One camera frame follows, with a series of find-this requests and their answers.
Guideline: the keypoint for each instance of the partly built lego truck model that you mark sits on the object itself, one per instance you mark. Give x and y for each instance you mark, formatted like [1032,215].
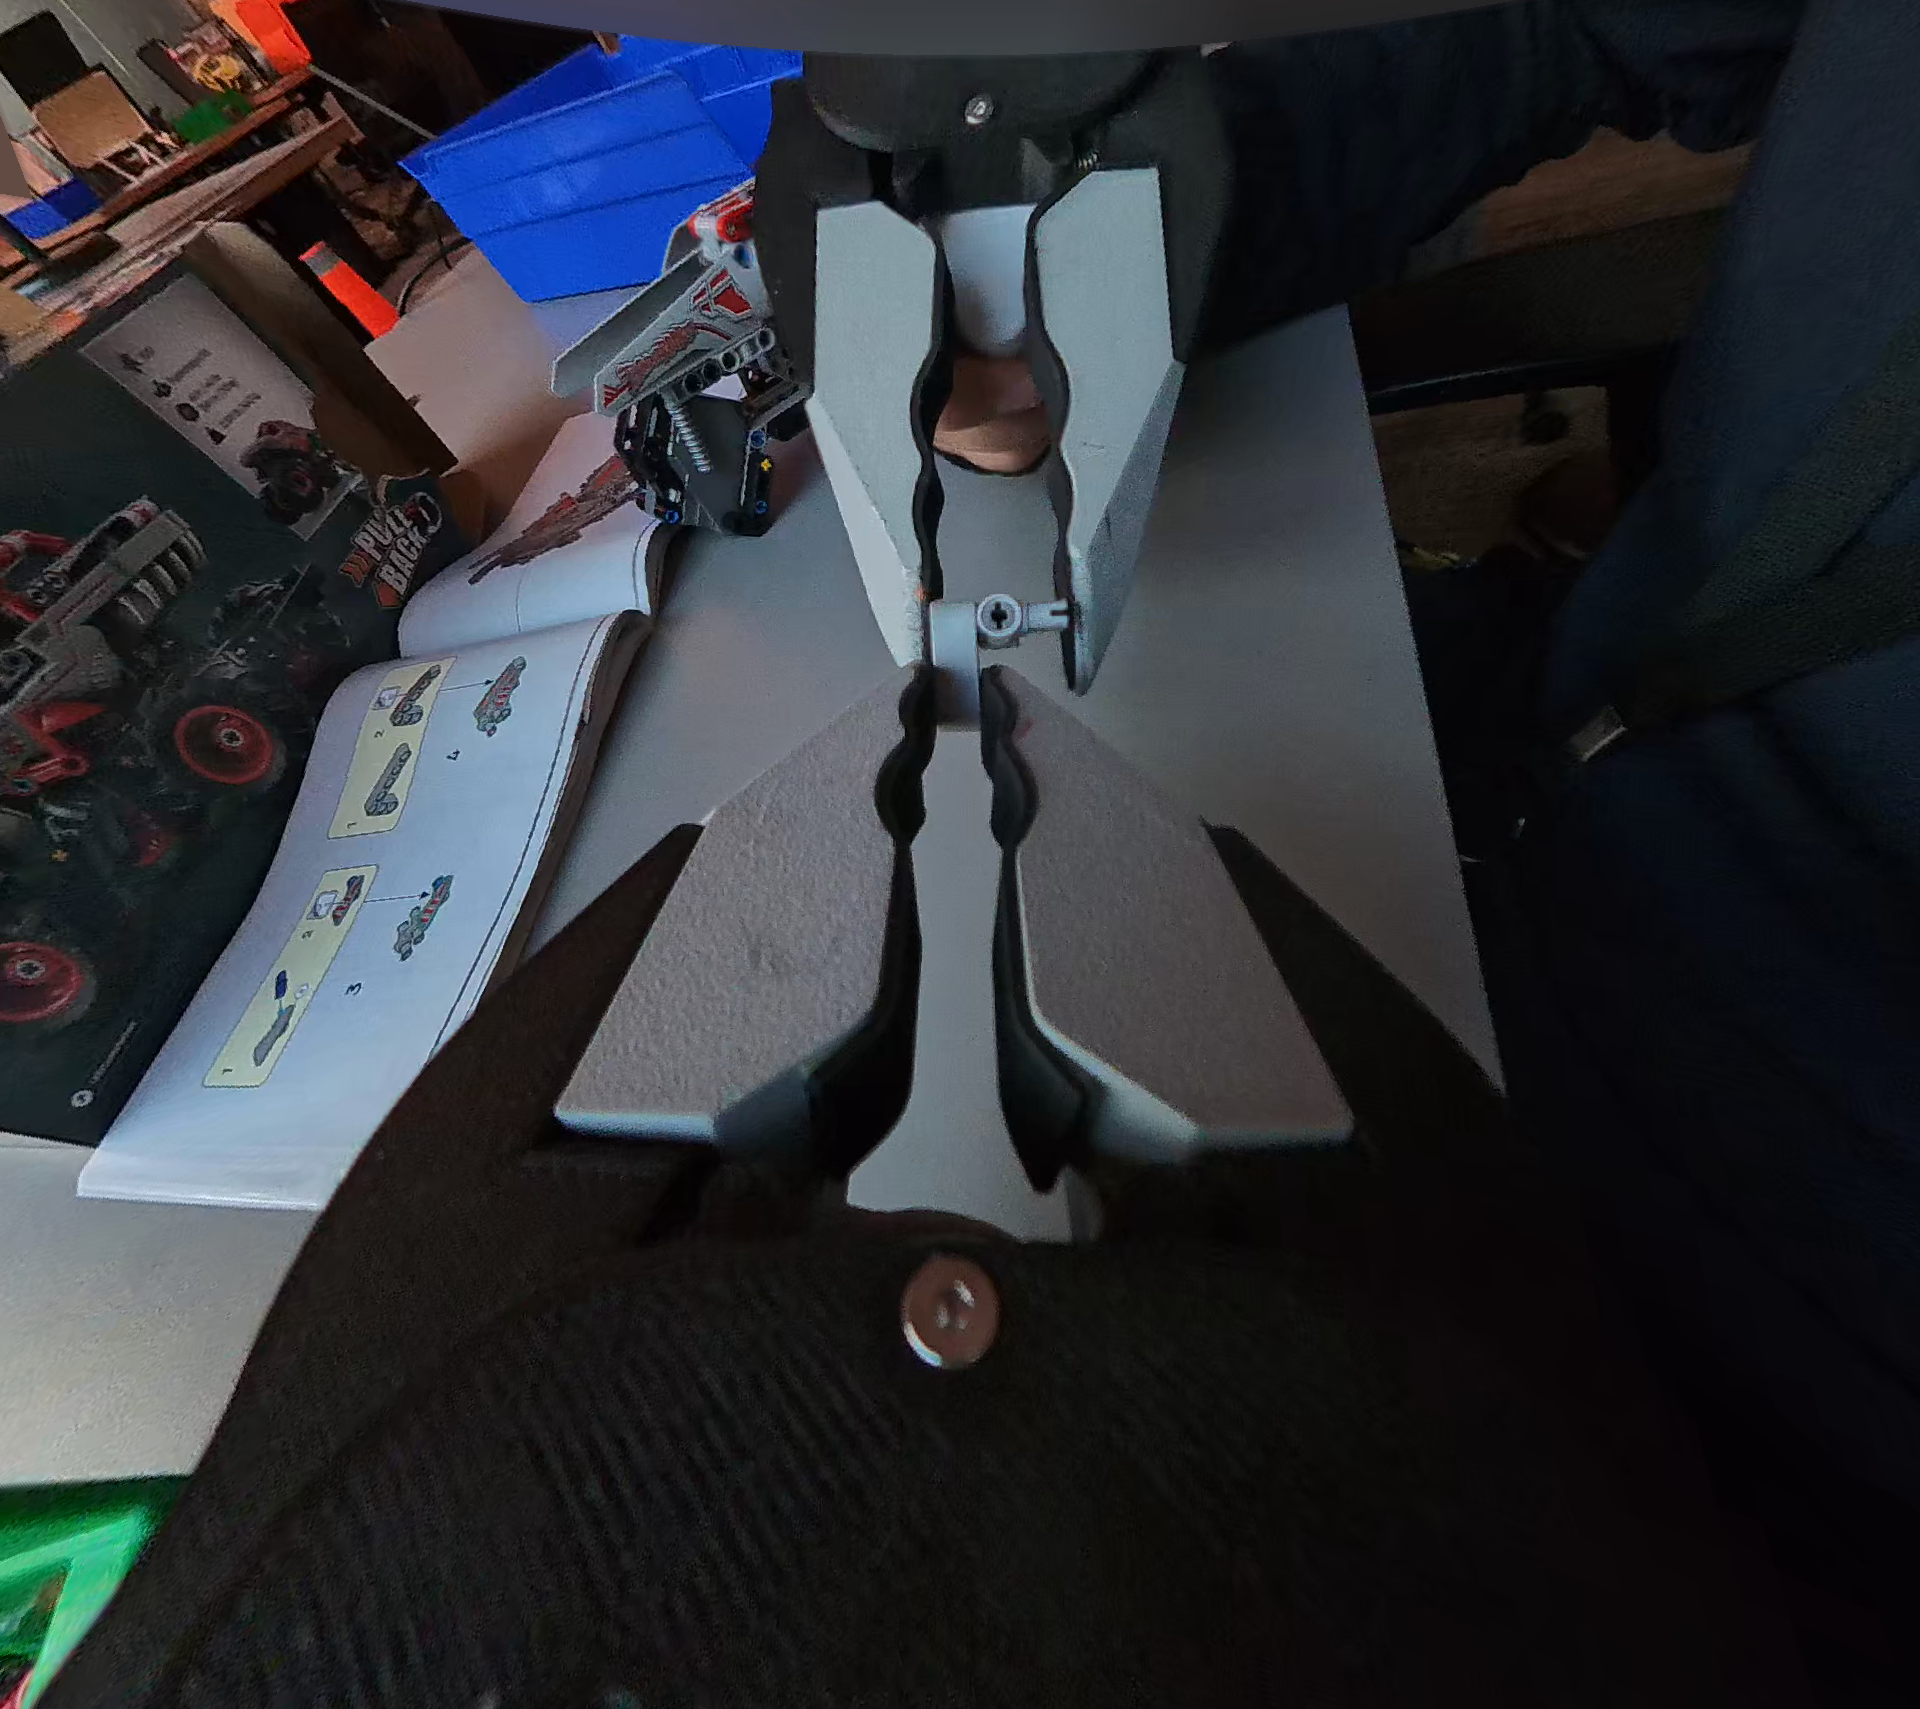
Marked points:
[683,353]

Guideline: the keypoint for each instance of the green plastic bin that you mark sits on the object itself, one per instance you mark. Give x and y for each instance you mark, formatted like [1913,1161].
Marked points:
[75,1574]

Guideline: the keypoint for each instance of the person's dark clothing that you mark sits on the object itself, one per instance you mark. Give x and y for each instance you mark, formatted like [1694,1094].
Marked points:
[1740,989]

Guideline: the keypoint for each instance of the black lego set box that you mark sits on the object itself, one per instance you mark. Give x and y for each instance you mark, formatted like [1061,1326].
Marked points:
[134,628]

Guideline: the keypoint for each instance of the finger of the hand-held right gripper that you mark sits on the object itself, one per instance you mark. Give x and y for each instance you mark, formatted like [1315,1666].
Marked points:
[871,388]
[1123,358]

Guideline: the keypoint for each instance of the person's right forearm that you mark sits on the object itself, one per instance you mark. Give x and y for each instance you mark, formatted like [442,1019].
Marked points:
[1424,134]

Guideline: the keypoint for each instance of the open lego instruction booklet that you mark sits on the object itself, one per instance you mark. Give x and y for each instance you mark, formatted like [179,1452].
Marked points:
[420,838]

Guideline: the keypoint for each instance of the small green box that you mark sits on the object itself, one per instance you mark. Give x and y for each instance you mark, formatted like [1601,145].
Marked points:
[212,117]

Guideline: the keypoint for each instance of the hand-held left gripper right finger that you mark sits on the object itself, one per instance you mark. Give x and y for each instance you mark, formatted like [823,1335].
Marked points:
[1154,974]

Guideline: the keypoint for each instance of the person's right hand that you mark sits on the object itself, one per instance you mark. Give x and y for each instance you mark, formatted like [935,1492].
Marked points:
[990,406]

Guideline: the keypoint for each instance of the small blue bin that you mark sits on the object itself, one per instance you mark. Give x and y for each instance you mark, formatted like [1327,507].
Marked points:
[38,215]

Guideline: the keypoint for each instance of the pale folding chair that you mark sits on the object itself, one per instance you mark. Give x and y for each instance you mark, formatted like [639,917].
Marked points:
[98,123]

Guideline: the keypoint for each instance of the large blue plastic bin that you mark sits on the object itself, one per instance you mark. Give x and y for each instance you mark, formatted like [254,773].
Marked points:
[735,82]
[585,178]

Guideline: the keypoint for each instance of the orange plastic bin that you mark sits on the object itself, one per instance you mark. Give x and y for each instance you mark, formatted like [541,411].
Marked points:
[271,15]

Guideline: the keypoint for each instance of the orange safety cone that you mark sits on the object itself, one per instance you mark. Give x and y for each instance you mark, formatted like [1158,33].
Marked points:
[353,293]

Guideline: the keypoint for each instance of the wooden workbench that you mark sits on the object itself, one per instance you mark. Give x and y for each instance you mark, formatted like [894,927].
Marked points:
[225,156]

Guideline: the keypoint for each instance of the small grey lego connector piece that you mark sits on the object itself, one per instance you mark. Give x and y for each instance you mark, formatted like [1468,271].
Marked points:
[960,637]

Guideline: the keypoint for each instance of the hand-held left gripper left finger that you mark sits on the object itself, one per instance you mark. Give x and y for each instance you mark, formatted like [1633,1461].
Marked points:
[751,958]

